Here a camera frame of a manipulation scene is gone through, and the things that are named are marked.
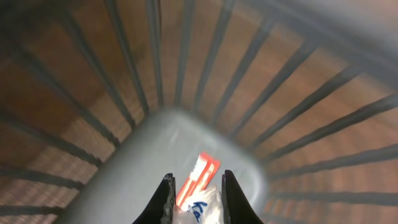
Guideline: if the grey plastic mesh basket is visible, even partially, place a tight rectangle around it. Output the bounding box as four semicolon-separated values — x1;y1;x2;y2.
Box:
1;1;397;223

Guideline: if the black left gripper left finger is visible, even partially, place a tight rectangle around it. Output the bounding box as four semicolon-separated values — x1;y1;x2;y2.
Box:
133;173;176;224

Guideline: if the red stick sachet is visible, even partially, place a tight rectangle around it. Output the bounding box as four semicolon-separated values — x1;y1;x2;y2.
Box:
176;152;221;208

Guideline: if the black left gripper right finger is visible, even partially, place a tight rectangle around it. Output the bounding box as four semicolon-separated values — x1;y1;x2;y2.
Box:
221;170;263;224

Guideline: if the small red white packet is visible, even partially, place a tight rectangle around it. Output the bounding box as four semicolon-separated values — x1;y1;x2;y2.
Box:
172;185;224;224

